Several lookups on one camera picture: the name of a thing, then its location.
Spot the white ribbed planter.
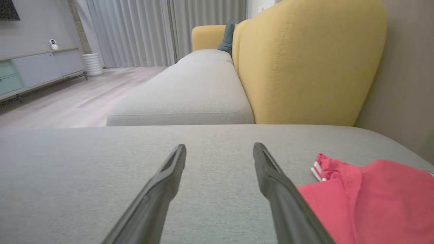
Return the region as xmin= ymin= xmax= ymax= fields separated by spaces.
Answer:
xmin=82 ymin=52 xmax=103 ymax=76

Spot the yellow sofa armrest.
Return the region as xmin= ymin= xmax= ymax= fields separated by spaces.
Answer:
xmin=191 ymin=24 xmax=235 ymax=52

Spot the brown wooden pillar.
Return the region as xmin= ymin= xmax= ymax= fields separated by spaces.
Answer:
xmin=67 ymin=0 xmax=92 ymax=55

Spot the red garment with care label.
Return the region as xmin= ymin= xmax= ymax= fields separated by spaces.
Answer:
xmin=297 ymin=153 xmax=434 ymax=244

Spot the large grey sofa seat cushion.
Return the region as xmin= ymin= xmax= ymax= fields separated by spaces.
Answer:
xmin=0 ymin=124 xmax=434 ymax=244

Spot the grey pleated curtain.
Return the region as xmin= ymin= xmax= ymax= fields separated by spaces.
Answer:
xmin=168 ymin=0 xmax=247 ymax=61
xmin=76 ymin=0 xmax=177 ymax=68

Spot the grey and green TV cabinet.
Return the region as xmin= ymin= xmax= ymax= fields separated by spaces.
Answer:
xmin=0 ymin=47 xmax=88 ymax=103

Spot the teal throw pillow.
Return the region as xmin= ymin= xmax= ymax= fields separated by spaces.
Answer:
xmin=217 ymin=19 xmax=236 ymax=55

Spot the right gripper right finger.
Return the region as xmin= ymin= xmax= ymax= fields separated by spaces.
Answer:
xmin=253 ymin=142 xmax=336 ymax=244

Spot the yellow sofa backrest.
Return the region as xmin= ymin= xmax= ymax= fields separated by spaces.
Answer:
xmin=232 ymin=0 xmax=388 ymax=126

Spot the long grey sofa seat cushion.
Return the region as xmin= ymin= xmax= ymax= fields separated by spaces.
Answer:
xmin=106 ymin=48 xmax=255 ymax=127

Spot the black wall television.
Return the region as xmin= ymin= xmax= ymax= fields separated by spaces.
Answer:
xmin=0 ymin=0 xmax=21 ymax=21

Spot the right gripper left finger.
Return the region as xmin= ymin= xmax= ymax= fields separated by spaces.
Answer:
xmin=102 ymin=144 xmax=187 ymax=244

